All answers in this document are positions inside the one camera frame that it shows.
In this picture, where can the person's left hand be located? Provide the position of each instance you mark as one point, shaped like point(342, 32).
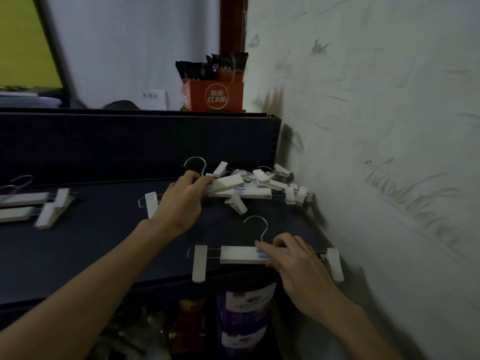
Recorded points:
point(180, 206)

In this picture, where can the person's right hand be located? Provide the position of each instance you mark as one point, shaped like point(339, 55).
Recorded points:
point(307, 277)

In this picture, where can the person's right forearm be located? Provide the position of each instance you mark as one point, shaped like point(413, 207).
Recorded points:
point(360, 333)

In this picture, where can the person's left forearm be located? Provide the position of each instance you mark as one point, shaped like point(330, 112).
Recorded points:
point(75, 296)

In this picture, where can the purple box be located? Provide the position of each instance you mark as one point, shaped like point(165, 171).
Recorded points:
point(243, 314)

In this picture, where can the black back panel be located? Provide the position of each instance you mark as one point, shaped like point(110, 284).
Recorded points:
point(112, 146)

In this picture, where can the black table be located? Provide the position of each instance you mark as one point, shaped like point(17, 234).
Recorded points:
point(93, 251)

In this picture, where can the small white label sign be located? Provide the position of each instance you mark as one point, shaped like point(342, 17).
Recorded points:
point(153, 97)

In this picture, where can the orange snack carton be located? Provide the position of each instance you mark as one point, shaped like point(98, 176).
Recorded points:
point(217, 97)

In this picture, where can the grey round container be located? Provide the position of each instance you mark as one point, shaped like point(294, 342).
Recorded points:
point(120, 105)

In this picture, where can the lavender plastic basin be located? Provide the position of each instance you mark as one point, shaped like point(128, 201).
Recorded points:
point(26, 101)

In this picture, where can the brown door frame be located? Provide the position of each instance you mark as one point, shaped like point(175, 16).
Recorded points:
point(232, 22)

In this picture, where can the yellow wall panel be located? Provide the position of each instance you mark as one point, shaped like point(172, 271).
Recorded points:
point(22, 41)

